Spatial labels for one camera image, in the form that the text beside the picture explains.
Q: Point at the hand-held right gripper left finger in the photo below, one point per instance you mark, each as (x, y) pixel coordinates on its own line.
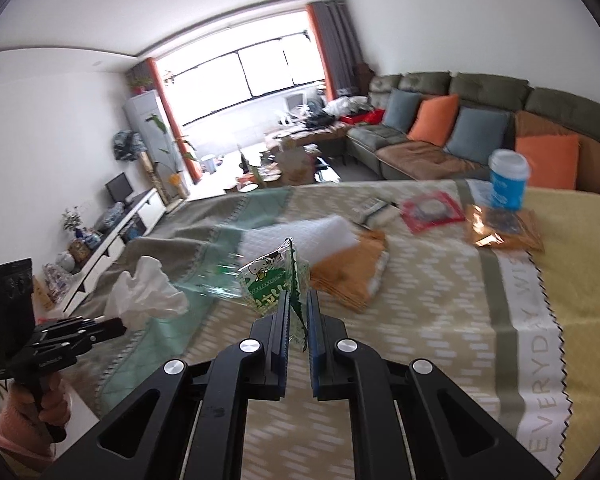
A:
(283, 340)

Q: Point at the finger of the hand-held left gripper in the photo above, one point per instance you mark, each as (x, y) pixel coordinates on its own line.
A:
(65, 349)
(85, 329)

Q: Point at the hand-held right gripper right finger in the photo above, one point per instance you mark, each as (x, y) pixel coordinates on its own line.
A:
(314, 340)

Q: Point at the green white snack wrapper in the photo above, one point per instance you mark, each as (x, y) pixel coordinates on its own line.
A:
(265, 280)

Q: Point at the white tissue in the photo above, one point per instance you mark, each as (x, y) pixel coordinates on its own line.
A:
(140, 290)

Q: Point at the gold foil snack wrapper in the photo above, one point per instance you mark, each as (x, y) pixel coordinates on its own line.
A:
(490, 232)

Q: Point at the person's left hand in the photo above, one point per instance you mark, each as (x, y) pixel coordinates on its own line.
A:
(55, 407)

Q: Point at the yellow patterned box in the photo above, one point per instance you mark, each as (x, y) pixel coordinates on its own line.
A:
(40, 294)

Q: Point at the wrapped model ship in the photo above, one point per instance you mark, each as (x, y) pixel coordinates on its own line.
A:
(57, 285)

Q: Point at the white ceramic jar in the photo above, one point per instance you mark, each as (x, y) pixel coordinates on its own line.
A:
(65, 262)

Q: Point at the orange snack packets stack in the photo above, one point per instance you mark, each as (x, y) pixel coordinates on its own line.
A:
(345, 275)

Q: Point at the blue white porcelain jar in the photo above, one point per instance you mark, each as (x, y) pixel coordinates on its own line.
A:
(91, 239)

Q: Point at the clear plastic bottle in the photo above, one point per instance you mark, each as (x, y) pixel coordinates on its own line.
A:
(217, 275)

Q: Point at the white foam packing sheet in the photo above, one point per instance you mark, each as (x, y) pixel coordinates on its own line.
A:
(325, 237)

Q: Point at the small tree blue vase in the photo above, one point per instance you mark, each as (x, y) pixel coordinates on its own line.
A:
(75, 225)

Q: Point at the blue white plastic bag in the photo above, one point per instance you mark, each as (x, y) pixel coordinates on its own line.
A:
(111, 216)

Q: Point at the patterned tablecloth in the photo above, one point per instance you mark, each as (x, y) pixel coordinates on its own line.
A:
(430, 310)

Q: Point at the white TV cabinet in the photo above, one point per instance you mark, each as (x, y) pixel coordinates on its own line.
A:
(145, 207)

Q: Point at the small grey box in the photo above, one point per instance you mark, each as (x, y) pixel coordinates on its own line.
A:
(375, 210)

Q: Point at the black monitor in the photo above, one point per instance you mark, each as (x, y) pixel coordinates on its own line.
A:
(119, 187)

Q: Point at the cluttered coffee table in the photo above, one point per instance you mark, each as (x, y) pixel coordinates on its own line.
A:
(260, 175)

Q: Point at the kraft paper bag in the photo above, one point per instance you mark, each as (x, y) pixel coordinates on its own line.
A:
(296, 167)

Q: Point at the tall leafy potted plant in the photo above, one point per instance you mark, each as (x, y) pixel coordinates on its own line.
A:
(175, 180)

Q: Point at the red edged clear packet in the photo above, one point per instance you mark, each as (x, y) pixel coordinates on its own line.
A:
(430, 210)

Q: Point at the covered standing fan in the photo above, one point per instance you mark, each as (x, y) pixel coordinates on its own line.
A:
(127, 145)

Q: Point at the small white pedal bin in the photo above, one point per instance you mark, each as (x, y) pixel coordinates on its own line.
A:
(209, 165)

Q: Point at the brown ottoman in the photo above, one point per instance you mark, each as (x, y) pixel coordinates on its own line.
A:
(300, 135)

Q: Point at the brown seat cover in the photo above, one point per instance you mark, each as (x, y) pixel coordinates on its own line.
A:
(420, 155)

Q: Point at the black clothes pile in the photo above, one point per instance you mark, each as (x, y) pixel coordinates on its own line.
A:
(319, 117)

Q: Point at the white floor air conditioner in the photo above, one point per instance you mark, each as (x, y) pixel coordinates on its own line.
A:
(142, 110)

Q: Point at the red cloth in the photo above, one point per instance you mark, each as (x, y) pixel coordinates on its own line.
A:
(365, 117)

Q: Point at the white office chair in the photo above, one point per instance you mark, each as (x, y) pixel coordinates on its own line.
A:
(292, 105)

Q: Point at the white plastic bags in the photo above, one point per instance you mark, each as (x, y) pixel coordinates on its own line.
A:
(347, 106)

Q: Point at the orange curtain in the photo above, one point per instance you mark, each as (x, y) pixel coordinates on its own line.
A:
(167, 105)
(322, 50)

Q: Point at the blue grey cushion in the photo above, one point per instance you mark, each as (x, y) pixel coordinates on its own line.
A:
(400, 107)
(475, 132)

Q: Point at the blue cup white lid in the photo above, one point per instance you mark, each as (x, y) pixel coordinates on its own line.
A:
(507, 185)

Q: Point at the orange cushion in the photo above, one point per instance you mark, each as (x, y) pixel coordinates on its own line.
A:
(547, 160)
(432, 120)

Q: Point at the small potted plant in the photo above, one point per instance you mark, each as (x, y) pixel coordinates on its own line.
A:
(137, 82)

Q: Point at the grey curtain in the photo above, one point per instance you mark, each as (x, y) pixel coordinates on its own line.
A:
(345, 45)
(141, 72)

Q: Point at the dark wooden cabinet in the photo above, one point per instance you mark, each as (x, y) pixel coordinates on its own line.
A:
(365, 77)

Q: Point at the large window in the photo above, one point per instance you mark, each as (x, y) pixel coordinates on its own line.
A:
(265, 65)

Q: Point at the green sofa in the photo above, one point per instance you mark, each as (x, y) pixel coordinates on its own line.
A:
(485, 87)

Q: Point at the brown back cushion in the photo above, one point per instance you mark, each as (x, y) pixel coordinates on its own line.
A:
(540, 122)

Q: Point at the wooden picture frame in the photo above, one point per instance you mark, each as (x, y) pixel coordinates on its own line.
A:
(80, 250)

